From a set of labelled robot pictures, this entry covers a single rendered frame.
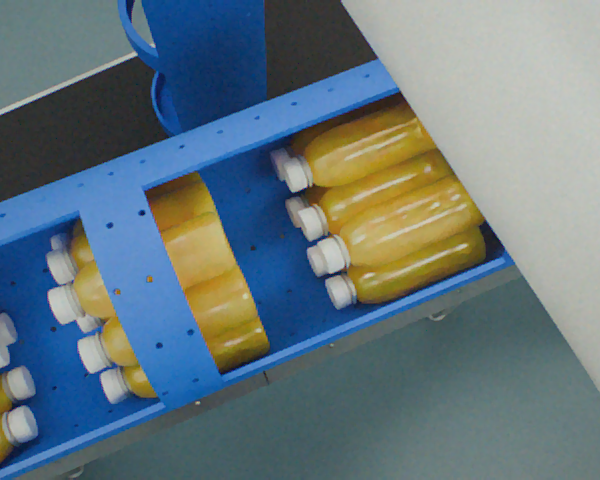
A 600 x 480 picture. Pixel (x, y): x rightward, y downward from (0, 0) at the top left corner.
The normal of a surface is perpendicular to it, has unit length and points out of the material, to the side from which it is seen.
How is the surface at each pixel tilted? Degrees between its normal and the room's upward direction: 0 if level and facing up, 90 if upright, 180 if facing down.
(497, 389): 0
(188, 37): 90
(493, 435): 0
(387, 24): 76
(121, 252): 1
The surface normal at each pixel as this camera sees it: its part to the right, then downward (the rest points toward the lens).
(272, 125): -0.18, -0.67
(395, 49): -0.87, 0.40
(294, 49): 0.03, -0.25
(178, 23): 0.02, 0.97
